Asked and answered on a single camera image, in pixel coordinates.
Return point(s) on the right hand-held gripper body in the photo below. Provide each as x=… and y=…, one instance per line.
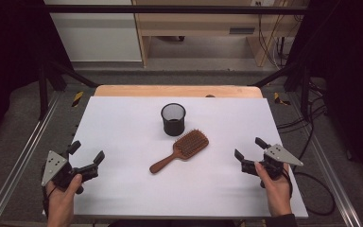
x=280, y=154

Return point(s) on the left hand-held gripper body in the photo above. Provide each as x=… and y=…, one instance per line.
x=55, y=164

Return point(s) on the brown wooden paddle hairbrush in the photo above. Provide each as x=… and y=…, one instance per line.
x=189, y=145

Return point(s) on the black mesh pen cup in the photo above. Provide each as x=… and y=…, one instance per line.
x=173, y=124

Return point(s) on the person's left hand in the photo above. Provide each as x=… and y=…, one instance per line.
x=60, y=201

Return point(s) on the person's right hand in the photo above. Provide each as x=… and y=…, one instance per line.
x=277, y=192

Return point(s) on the white table cover sheet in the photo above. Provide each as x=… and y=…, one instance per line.
x=123, y=183

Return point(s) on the yellow black hazard tape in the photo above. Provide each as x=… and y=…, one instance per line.
x=77, y=98
x=278, y=98

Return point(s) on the black metal stand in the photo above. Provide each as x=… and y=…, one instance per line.
x=42, y=94
x=304, y=91

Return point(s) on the person's dark right sleeve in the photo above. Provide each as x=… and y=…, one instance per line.
x=280, y=221

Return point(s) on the light wooden table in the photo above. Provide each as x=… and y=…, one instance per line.
x=170, y=90

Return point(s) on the white cabinet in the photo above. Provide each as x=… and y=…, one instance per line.
x=97, y=34

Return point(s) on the black curtain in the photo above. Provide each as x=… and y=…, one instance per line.
x=6, y=47
x=353, y=63

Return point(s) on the office chair caster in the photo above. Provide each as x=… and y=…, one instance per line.
x=181, y=38

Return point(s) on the light wooden desk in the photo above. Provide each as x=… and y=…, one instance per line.
x=201, y=25

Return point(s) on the aluminium floor rail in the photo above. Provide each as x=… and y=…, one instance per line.
x=327, y=164
x=22, y=151

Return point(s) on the black horizontal frame bar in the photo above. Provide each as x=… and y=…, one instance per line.
x=170, y=9

